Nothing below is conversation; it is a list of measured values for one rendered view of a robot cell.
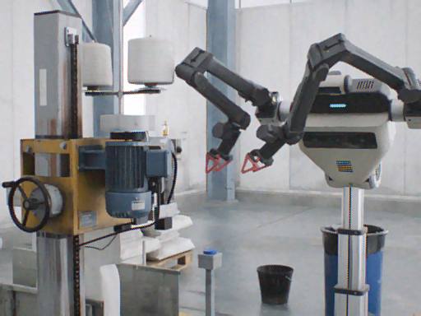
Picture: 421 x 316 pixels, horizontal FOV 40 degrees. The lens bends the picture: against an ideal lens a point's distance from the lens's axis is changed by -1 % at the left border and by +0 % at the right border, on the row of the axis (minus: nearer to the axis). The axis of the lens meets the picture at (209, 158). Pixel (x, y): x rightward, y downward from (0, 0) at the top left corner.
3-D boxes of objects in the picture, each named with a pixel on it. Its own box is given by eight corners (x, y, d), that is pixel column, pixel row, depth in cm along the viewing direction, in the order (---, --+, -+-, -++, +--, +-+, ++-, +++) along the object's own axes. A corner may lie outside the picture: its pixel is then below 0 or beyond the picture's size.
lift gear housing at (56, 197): (63, 218, 192) (62, 184, 191) (51, 220, 187) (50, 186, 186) (39, 216, 197) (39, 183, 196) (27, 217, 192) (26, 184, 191)
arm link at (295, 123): (333, 67, 184) (325, 42, 190) (316, 67, 184) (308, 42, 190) (302, 146, 220) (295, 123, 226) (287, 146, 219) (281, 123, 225)
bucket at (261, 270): (298, 299, 473) (299, 267, 472) (285, 309, 447) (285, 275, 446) (265, 294, 488) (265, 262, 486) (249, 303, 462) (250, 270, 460)
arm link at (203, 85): (201, 69, 199) (180, 59, 206) (191, 83, 199) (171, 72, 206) (256, 118, 233) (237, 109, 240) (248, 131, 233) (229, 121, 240)
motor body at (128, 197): (160, 215, 198) (159, 141, 197) (133, 220, 185) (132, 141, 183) (124, 211, 205) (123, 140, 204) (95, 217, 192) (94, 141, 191)
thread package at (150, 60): (183, 87, 209) (182, 39, 209) (157, 84, 195) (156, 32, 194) (145, 88, 217) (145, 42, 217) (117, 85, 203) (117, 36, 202)
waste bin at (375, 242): (393, 311, 439) (395, 225, 435) (377, 332, 394) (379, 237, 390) (330, 303, 462) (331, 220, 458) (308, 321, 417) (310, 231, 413)
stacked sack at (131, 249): (164, 251, 541) (163, 235, 540) (121, 266, 482) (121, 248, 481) (126, 246, 560) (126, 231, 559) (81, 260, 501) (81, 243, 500)
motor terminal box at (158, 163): (172, 182, 198) (172, 148, 198) (169, 185, 188) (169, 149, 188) (148, 182, 199) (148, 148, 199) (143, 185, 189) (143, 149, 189)
